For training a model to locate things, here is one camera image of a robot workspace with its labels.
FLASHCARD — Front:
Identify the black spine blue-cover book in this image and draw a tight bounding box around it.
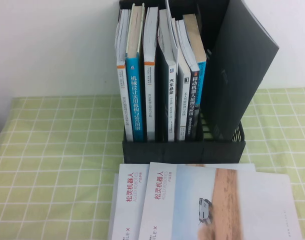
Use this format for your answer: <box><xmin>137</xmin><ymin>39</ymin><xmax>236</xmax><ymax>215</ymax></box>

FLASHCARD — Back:
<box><xmin>182</xmin><ymin>13</ymin><xmax>208</xmax><ymax>141</ymax></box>

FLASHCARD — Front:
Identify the thick white orange-band book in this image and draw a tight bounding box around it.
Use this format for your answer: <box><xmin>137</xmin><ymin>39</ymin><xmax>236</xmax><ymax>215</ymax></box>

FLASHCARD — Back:
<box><xmin>143</xmin><ymin>6</ymin><xmax>160</xmax><ymax>142</ymax></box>

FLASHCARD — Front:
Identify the white spine book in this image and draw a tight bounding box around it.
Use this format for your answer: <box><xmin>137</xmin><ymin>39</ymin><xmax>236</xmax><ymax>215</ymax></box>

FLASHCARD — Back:
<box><xmin>176</xmin><ymin>19</ymin><xmax>192</xmax><ymax>141</ymax></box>

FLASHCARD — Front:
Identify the thin white orange-band book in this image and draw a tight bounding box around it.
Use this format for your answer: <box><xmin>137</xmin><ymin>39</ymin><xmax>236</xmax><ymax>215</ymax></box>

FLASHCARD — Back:
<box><xmin>114</xmin><ymin>9</ymin><xmax>133</xmax><ymax>143</ymax></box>

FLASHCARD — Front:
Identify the plain white brochure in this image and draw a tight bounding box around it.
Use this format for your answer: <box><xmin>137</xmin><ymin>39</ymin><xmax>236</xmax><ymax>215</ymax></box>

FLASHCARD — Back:
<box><xmin>107</xmin><ymin>173</ymin><xmax>120</xmax><ymax>240</ymax></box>

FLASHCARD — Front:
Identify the desert photo Agilex brochure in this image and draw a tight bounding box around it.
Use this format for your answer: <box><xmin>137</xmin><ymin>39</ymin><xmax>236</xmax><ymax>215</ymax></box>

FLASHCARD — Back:
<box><xmin>137</xmin><ymin>161</ymin><xmax>303</xmax><ymax>240</ymax></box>

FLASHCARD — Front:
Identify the black plastic book holder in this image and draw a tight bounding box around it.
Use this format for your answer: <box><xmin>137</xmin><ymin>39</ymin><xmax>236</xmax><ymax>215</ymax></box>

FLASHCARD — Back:
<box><xmin>118</xmin><ymin>0</ymin><xmax>247</xmax><ymax>165</ymax></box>

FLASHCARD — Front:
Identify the blue spine book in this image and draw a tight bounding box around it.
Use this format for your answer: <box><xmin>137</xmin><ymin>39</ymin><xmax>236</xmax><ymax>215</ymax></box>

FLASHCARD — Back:
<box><xmin>124</xmin><ymin>2</ymin><xmax>146</xmax><ymax>142</ymax></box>

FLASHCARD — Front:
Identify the white red-title Agilex brochure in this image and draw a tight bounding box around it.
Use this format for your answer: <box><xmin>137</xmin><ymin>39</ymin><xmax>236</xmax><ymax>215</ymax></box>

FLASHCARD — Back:
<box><xmin>112</xmin><ymin>163</ymin><xmax>257</xmax><ymax>240</ymax></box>

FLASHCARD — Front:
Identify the green checked tablecloth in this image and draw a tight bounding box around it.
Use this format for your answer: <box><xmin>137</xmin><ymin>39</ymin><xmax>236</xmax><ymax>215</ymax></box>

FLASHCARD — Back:
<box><xmin>0</xmin><ymin>87</ymin><xmax>305</xmax><ymax>240</ymax></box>

